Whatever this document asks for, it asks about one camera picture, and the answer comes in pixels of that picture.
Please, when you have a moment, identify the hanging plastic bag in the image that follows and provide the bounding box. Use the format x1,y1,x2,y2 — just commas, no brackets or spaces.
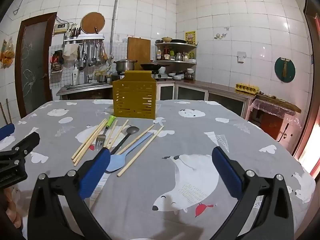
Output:
0,38,16,68

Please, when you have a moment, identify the steel pot with lid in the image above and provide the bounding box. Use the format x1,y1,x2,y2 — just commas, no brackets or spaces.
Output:
114,59,138,71

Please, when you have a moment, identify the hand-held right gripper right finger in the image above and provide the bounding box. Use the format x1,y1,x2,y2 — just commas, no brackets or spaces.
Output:
209,146,295,240

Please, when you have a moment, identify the thick wooden chopping block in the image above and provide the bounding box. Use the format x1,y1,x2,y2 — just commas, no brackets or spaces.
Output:
256,91,302,113

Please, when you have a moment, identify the row of hanging kitchen utensils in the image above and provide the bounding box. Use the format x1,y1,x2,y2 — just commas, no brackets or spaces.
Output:
76,40,108,70

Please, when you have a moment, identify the green-handled metal fork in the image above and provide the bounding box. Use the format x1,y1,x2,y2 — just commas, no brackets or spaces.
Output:
96,115,116,151

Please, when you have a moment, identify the rectangular wooden cutting board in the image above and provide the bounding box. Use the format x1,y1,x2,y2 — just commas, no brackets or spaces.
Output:
127,37,151,64

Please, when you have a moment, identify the wooden chopstick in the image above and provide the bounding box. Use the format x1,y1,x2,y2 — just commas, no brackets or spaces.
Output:
106,119,119,148
117,125,165,177
71,119,107,160
73,139,102,167
116,124,155,155
73,127,105,163
112,119,129,149

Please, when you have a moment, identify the gas stove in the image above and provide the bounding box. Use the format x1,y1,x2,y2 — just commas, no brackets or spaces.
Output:
111,71,175,80

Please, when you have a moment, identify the metal faucet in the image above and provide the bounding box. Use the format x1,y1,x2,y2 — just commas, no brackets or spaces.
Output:
79,55,92,84

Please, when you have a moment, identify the white hanging cloth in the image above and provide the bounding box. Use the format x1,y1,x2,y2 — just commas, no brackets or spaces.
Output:
62,44,80,60

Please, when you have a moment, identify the brown-framed glass door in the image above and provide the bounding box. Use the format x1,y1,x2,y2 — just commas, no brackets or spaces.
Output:
15,12,58,118

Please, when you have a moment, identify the wooden-handled hanging tool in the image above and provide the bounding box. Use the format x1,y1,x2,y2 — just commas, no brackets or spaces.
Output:
280,57,292,78

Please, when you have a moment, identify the reddish wooden door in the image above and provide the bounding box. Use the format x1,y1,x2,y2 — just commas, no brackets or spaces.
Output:
291,0,320,183

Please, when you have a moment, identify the yellow egg carton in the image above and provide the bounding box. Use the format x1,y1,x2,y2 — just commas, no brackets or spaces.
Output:
235,83,259,95

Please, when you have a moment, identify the dark grey long spoon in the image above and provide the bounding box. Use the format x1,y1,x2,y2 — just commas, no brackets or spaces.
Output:
109,126,140,155

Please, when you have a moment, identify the green round board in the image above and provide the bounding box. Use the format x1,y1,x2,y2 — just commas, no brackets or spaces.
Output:
274,57,297,83

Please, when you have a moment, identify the small steel pot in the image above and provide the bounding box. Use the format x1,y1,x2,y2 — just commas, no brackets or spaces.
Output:
95,71,112,82

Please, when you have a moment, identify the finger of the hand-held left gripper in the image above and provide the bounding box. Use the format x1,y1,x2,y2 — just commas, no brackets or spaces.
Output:
0,124,15,140
0,132,40,172

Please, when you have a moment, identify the yellow hose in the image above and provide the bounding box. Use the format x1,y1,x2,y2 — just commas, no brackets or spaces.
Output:
95,65,112,77

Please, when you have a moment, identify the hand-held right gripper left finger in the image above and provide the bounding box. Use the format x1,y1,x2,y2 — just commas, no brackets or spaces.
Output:
27,148,112,240

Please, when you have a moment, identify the yellow wall poster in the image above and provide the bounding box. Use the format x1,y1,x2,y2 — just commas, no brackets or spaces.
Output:
185,31,196,45

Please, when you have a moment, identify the plastic-covered stand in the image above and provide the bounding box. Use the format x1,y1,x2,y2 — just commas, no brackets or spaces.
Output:
251,99,298,140

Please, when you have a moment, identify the person's left hand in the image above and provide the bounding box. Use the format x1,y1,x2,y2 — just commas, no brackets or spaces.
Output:
4,187,23,228

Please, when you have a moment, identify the kitchen counter cabinet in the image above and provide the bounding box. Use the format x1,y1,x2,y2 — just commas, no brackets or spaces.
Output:
56,79,257,120

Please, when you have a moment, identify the mustard yellow utensil holder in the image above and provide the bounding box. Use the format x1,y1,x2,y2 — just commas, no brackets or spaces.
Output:
112,70,157,119

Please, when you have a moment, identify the red and black hanging glove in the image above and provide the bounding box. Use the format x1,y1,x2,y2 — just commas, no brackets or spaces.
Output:
51,50,63,73

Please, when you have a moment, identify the black wok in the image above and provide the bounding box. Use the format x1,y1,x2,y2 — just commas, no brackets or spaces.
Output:
140,60,170,71

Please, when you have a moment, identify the stainless steel sink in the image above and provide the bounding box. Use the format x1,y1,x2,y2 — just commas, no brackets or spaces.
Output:
65,83,113,90

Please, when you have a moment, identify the yellowish wall control box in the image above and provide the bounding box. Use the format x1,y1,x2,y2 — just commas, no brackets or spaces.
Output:
54,23,69,34

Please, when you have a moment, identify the row of condiment bottles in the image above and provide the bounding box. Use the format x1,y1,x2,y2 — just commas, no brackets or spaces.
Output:
156,49,195,62

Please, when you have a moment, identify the round wooden board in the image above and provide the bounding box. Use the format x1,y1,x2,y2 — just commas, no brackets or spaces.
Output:
80,12,105,34

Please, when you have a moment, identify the metal corner shelf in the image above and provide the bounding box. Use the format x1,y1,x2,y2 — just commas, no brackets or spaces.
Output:
154,41,198,67

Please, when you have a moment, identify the grey bear-print tablecloth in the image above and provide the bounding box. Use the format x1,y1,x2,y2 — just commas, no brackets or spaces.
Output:
0,99,317,240

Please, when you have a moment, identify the thin bamboo stick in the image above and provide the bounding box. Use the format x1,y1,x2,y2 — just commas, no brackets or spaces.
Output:
0,102,7,125
6,98,13,124

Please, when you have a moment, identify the metal wall rack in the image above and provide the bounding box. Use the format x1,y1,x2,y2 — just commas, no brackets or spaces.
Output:
63,34,105,43

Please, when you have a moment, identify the grey wall pipe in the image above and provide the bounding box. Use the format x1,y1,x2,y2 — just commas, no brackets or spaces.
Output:
14,0,123,55

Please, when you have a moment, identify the light blue plastic spoon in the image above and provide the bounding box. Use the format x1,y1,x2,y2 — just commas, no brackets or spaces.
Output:
105,132,153,173

